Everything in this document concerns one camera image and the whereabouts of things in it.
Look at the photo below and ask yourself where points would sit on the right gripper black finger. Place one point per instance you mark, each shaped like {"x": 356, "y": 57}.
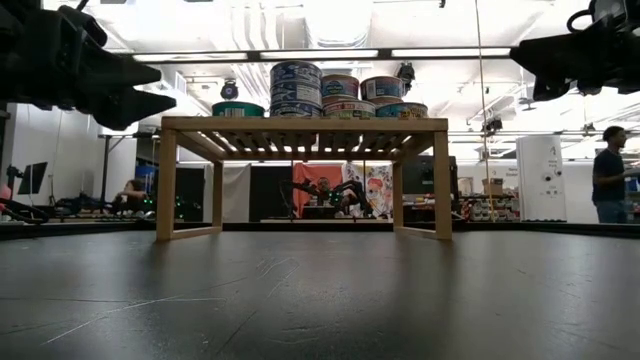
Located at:
{"x": 550, "y": 89}
{"x": 555, "y": 55}

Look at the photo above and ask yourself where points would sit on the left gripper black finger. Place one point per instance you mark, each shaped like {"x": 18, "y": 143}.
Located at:
{"x": 135, "y": 107}
{"x": 125, "y": 70}

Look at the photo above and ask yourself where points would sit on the teal label tuna can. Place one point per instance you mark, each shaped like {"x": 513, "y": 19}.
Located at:
{"x": 238, "y": 109}
{"x": 402, "y": 110}

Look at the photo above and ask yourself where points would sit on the background black robot arm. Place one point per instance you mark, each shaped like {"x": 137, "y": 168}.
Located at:
{"x": 80, "y": 205}
{"x": 350, "y": 192}
{"x": 300, "y": 187}

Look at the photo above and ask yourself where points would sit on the storage shelf rack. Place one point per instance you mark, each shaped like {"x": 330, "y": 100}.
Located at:
{"x": 487, "y": 207}

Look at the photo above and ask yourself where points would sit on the wooden slatted shelf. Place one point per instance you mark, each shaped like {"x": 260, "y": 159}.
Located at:
{"x": 300, "y": 123}

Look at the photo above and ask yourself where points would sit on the white panel on stand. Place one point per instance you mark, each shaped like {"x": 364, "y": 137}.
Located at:
{"x": 119, "y": 131}

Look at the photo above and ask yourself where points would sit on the white light strip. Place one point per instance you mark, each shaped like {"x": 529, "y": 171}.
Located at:
{"x": 320, "y": 53}
{"x": 190, "y": 57}
{"x": 450, "y": 52}

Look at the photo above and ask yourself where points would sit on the black ceiling spot lamp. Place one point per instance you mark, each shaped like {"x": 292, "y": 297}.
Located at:
{"x": 229, "y": 91}
{"x": 407, "y": 72}
{"x": 492, "y": 125}

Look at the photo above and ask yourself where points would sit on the person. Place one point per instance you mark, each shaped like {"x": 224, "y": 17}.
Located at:
{"x": 607, "y": 175}
{"x": 131, "y": 192}
{"x": 324, "y": 186}

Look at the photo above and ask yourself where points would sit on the cardboard box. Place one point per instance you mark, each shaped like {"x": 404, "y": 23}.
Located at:
{"x": 492, "y": 186}

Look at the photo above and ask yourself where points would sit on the black monitor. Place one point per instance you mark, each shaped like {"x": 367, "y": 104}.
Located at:
{"x": 34, "y": 177}
{"x": 425, "y": 175}

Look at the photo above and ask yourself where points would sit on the white hanging cloth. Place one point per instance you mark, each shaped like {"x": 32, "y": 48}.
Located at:
{"x": 232, "y": 192}

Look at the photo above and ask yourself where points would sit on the overhead rig crossbar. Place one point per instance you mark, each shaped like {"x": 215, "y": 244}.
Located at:
{"x": 255, "y": 55}

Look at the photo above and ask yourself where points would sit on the pink red object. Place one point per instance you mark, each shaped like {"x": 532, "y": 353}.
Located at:
{"x": 4, "y": 192}

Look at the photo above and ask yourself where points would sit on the black partition curtain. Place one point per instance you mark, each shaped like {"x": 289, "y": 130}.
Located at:
{"x": 265, "y": 195}

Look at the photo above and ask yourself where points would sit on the red hanging cloth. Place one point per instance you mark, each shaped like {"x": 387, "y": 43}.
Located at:
{"x": 305, "y": 172}

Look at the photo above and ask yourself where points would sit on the floral hanging cloth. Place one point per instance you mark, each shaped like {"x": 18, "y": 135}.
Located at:
{"x": 380, "y": 187}

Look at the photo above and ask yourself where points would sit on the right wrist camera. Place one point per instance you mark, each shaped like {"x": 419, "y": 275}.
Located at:
{"x": 617, "y": 10}

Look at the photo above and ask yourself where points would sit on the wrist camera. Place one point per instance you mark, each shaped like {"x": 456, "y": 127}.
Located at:
{"x": 87, "y": 25}
{"x": 617, "y": 10}

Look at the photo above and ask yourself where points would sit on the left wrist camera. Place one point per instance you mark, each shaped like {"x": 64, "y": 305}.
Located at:
{"x": 87, "y": 25}

